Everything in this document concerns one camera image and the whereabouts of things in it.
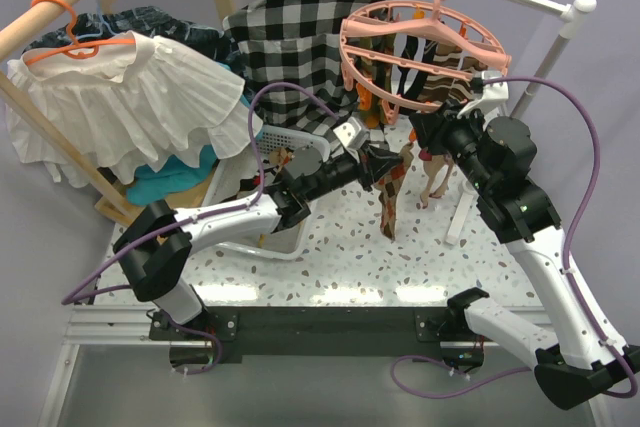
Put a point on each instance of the brown white striped sock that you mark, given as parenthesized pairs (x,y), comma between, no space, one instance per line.
(439,88)

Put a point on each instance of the orange clothes hanger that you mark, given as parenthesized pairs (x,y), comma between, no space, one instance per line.
(75,50)

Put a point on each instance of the white rack foot bracket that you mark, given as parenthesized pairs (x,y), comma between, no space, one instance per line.
(467,200)

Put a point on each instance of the light blue hanger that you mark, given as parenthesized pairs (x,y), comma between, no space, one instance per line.
(97,7)

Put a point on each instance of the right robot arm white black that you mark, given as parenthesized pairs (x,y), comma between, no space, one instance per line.
(583,356)

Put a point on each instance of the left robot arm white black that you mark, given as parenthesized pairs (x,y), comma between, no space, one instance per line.
(154,249)

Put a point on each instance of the metal clothes rail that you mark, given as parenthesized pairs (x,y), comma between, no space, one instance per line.
(572,16)

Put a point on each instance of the white ruffled blouse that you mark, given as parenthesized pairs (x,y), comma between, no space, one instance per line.
(88,100)

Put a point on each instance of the wooden clothes rail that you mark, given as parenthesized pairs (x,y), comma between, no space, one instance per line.
(22,29)

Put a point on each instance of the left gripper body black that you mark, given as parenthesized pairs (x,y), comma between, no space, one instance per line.
(364,169)

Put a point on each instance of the white laundry basket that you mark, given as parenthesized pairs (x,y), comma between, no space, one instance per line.
(285,245)

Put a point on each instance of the black white checked shirt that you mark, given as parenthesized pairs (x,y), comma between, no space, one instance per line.
(295,41)

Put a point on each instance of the dark patterned garment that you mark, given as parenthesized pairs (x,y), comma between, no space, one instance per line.
(151,21)

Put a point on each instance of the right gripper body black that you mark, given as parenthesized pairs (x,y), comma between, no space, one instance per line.
(450,134)

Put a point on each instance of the olive striped hanging sock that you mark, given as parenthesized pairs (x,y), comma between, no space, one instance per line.
(379,73)

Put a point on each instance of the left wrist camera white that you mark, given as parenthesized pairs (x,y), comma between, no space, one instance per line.
(352,134)

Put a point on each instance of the argyle orange brown sock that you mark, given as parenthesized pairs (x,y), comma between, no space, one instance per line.
(389,188)

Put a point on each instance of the pink round clip hanger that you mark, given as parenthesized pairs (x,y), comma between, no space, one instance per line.
(418,27)

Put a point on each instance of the teal cloth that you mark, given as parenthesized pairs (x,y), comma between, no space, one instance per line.
(165,177)

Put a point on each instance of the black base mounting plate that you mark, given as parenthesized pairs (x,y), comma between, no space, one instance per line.
(340,332)

